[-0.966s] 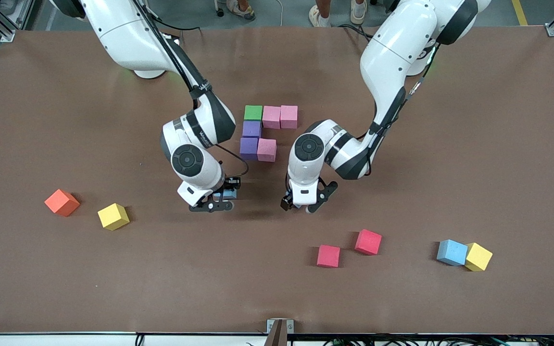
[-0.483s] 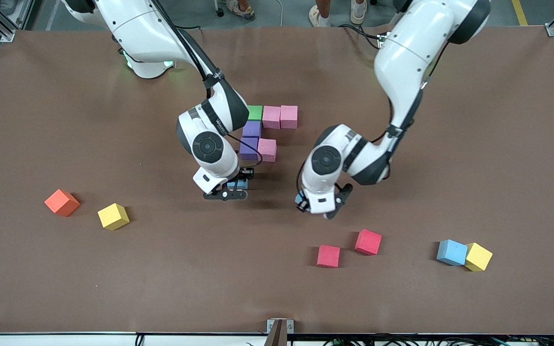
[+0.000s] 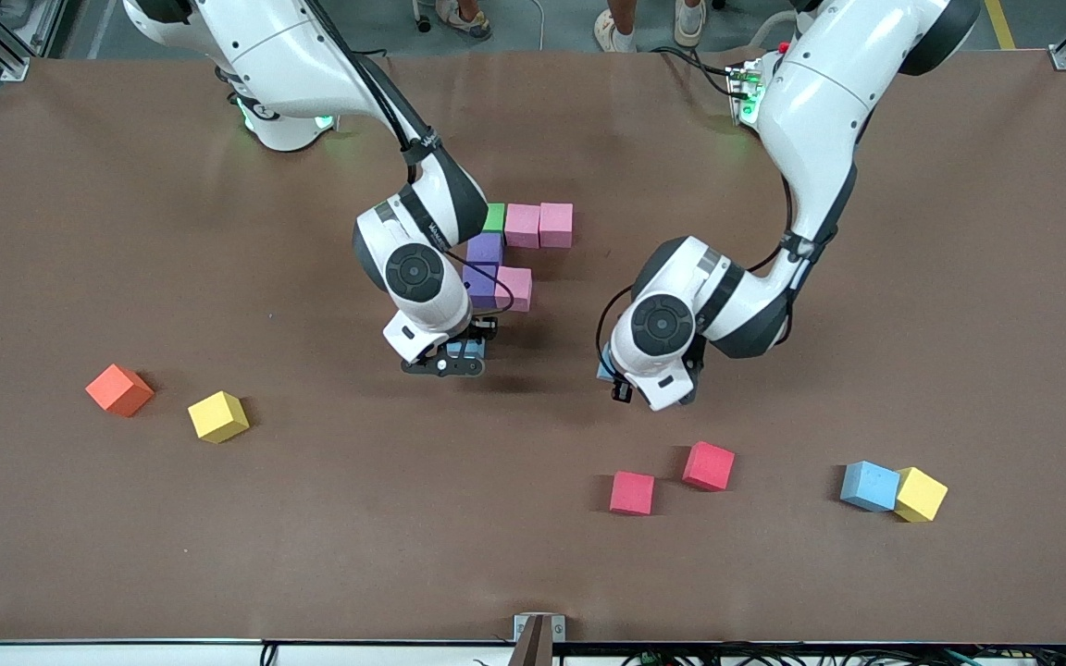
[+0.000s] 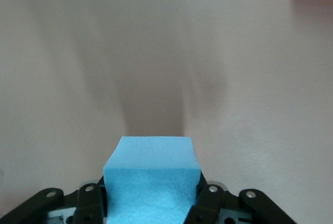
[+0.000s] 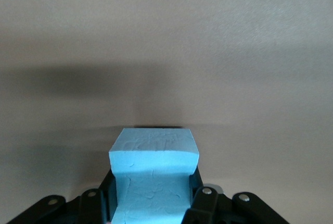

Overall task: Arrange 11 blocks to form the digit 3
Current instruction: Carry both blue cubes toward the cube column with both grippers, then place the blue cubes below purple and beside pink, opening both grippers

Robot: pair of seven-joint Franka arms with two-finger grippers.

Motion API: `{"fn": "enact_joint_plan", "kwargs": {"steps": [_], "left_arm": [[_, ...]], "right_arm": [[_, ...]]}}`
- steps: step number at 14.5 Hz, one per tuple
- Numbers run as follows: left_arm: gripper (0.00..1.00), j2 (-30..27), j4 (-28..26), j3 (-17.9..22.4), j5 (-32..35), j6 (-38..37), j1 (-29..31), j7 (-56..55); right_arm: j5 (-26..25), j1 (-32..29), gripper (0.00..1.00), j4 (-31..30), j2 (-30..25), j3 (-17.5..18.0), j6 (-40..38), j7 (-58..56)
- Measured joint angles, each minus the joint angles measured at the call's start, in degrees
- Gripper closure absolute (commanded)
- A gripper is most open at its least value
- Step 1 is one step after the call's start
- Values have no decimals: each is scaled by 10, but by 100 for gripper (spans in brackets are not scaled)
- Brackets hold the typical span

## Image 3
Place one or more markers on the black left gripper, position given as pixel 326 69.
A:
pixel 622 390

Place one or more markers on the brown paper table cover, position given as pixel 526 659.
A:
pixel 496 555

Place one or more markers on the yellow foam block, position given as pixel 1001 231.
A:
pixel 921 495
pixel 217 416

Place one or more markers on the purple foam block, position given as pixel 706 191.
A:
pixel 479 285
pixel 486 248

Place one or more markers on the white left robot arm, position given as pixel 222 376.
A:
pixel 663 324

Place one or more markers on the blue foam block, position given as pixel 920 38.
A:
pixel 470 350
pixel 602 371
pixel 870 486

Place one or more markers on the green foam block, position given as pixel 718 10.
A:
pixel 495 217

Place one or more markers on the red foam block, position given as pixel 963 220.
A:
pixel 632 492
pixel 708 465

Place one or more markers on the grey sneaker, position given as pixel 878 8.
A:
pixel 464 17

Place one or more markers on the pink foam block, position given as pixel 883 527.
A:
pixel 523 226
pixel 556 225
pixel 516 289

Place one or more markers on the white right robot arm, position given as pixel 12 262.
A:
pixel 413 273

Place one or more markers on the metal clamp bracket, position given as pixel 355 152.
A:
pixel 538 643

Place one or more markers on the orange foam block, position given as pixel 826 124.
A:
pixel 118 388

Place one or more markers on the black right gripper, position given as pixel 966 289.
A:
pixel 481 326

